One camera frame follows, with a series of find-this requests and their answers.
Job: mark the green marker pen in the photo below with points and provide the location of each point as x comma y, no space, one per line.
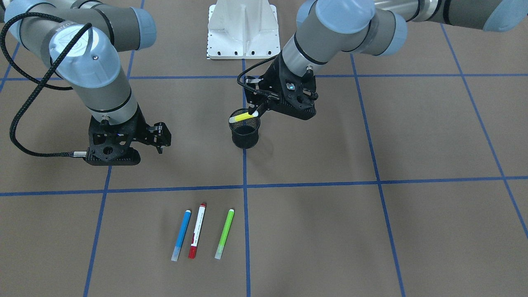
225,233

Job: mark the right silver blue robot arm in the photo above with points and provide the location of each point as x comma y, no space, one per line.
79,41

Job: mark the black mesh pen cup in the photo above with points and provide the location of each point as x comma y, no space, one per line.
245,134

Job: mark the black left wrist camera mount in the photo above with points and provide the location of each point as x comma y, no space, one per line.
296,94

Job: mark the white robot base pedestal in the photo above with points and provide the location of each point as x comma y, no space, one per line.
242,29

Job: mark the yellow marker pen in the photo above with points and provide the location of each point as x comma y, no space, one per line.
238,117

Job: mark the blue marker pen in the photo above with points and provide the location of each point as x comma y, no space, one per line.
181,235

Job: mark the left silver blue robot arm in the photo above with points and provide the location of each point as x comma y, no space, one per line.
373,27

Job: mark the red marker pen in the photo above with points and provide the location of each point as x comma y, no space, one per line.
196,231

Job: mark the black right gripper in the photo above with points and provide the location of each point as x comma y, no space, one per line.
141,124

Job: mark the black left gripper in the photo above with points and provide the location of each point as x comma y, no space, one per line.
273,83

